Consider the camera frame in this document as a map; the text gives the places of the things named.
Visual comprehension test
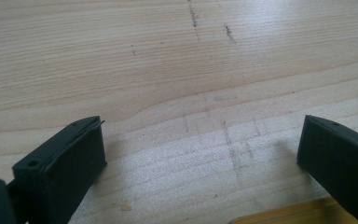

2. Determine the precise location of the wooden slotted trivet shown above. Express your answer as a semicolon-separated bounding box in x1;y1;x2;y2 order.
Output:
227;196;358;224

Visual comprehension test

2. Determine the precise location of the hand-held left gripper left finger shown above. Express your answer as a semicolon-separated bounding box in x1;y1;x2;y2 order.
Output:
12;116;107;224

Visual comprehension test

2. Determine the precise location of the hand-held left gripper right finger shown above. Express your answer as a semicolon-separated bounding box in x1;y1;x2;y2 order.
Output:
296;114;358;224

